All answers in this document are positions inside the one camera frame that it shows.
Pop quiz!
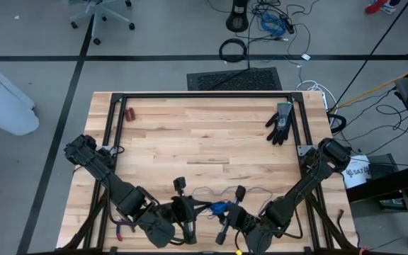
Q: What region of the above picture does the blue floor cable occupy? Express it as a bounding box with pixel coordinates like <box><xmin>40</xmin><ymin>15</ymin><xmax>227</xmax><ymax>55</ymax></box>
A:
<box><xmin>259</xmin><ymin>13</ymin><xmax>287</xmax><ymax>38</ymax></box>

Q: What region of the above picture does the black floor stand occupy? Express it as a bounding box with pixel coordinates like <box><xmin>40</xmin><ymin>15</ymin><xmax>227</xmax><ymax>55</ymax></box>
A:
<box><xmin>225</xmin><ymin>0</ymin><xmax>250</xmax><ymax>33</ymax></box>

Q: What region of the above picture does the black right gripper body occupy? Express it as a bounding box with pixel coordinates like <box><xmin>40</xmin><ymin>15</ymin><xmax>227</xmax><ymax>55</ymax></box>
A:
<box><xmin>215</xmin><ymin>186</ymin><xmax>251</xmax><ymax>244</ymax></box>

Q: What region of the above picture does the black floor cable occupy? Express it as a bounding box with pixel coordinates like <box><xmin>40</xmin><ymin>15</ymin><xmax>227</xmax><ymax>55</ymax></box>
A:
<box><xmin>345</xmin><ymin>86</ymin><xmax>408</xmax><ymax>157</ymax></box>
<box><xmin>287</xmin><ymin>21</ymin><xmax>312</xmax><ymax>57</ymax></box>

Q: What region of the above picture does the yellow floor cable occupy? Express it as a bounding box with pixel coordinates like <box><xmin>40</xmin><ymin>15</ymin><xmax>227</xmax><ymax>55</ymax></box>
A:
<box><xmin>331</xmin><ymin>59</ymin><xmax>408</xmax><ymax>113</ymax></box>

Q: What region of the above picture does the blue cord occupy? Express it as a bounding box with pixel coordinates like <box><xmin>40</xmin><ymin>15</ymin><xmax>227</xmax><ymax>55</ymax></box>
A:
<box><xmin>191</xmin><ymin>186</ymin><xmax>274</xmax><ymax>217</ymax></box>

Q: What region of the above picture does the black cable coil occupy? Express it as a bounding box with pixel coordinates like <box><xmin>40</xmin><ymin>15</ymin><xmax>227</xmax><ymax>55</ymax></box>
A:
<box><xmin>218</xmin><ymin>38</ymin><xmax>248</xmax><ymax>64</ymax></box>

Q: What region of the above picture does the black equipment stand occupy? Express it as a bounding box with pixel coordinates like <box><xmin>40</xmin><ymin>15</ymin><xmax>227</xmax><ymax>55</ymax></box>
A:
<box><xmin>347</xmin><ymin>159</ymin><xmax>408</xmax><ymax>249</ymax></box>

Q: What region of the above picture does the person's red sneaker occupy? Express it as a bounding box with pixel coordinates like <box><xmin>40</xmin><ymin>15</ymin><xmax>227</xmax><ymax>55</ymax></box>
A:
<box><xmin>364</xmin><ymin>0</ymin><xmax>391</xmax><ymax>15</ymax></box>

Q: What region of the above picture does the black cable with plug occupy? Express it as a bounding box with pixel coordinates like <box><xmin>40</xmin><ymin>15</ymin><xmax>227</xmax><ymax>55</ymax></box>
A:
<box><xmin>335</xmin><ymin>208</ymin><xmax>359</xmax><ymax>249</ymax></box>

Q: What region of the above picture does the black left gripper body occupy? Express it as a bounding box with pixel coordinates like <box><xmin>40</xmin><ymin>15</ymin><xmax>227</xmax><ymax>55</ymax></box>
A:
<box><xmin>171</xmin><ymin>176</ymin><xmax>198</xmax><ymax>245</ymax></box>

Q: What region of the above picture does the black floor mat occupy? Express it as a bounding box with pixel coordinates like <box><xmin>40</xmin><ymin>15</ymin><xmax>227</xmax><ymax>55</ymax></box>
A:
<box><xmin>186</xmin><ymin>67</ymin><xmax>283</xmax><ymax>91</ymax></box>

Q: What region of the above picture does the small cord spool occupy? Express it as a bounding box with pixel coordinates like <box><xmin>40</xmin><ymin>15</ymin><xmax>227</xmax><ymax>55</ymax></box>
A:
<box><xmin>209</xmin><ymin>200</ymin><xmax>232</xmax><ymax>217</ymax></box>

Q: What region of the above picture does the white floor cable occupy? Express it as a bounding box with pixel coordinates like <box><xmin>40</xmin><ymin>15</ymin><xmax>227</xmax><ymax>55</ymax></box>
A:
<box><xmin>295</xmin><ymin>79</ymin><xmax>334</xmax><ymax>107</ymax></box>

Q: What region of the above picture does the white paper label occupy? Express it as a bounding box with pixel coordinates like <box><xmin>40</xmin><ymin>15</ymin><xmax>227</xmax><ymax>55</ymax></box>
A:
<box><xmin>341</xmin><ymin>154</ymin><xmax>371</xmax><ymax>188</ymax></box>

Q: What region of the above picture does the red and blue wire bundle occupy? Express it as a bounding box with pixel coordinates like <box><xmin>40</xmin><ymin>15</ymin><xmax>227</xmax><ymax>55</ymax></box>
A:
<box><xmin>116</xmin><ymin>221</ymin><xmax>136</xmax><ymax>242</ymax></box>

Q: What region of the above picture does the black work glove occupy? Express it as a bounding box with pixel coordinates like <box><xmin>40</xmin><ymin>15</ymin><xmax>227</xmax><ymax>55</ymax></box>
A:
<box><xmin>264</xmin><ymin>101</ymin><xmax>294</xmax><ymax>146</ymax></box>

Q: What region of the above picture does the black computer box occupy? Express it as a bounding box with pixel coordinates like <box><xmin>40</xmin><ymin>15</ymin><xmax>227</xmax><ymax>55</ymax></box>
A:
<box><xmin>366</xmin><ymin>153</ymin><xmax>405</xmax><ymax>210</ymax></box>

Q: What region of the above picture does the black power adapter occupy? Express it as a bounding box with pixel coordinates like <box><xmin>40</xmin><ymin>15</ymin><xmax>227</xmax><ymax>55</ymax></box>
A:
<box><xmin>283</xmin><ymin>16</ymin><xmax>295</xmax><ymax>35</ymax></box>

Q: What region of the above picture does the grey office chair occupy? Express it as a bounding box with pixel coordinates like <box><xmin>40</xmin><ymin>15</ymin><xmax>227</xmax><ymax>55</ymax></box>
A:
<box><xmin>68</xmin><ymin>0</ymin><xmax>136</xmax><ymax>46</ymax></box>

